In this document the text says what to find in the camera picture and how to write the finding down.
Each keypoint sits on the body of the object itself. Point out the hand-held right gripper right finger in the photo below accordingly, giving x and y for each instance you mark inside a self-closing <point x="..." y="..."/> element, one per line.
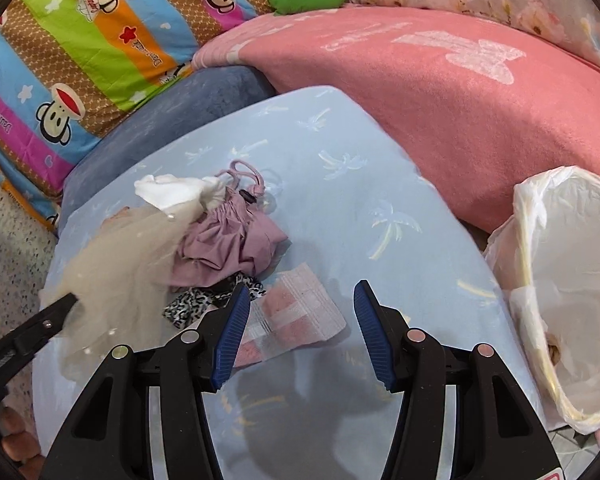
<point x="372" y="330"/>

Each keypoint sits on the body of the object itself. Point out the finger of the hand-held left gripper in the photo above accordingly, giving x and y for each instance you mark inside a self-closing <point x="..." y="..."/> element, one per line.
<point x="35" y="330"/>

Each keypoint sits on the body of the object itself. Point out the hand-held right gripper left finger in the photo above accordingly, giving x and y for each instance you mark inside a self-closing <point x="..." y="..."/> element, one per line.
<point x="232" y="330"/>

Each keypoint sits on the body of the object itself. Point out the white glove with beige tulle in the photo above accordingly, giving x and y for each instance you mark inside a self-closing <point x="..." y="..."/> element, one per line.
<point x="120" y="270"/>

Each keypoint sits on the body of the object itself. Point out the bin with white plastic liner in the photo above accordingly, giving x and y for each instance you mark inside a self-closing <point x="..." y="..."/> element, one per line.
<point x="580" y="285"/>

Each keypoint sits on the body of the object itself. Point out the person's left hand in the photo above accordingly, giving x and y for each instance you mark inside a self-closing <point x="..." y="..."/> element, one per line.
<point x="17" y="440"/>

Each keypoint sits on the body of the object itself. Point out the leopard print scrunchie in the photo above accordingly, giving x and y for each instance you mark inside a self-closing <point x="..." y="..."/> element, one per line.
<point x="190" y="305"/>

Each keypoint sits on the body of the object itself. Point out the light blue palm print tablecloth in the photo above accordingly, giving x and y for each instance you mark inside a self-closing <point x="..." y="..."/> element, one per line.
<point x="330" y="185"/>

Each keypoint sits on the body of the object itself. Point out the pink blanket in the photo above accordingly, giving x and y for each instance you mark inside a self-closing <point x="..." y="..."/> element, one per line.
<point x="405" y="110"/>

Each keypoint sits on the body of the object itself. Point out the blue-grey cushion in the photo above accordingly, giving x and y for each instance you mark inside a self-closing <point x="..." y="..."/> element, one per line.
<point x="190" y="110"/>

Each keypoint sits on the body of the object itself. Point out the striped monkey print quilt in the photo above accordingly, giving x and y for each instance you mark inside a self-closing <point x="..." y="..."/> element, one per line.
<point x="80" y="35"/>

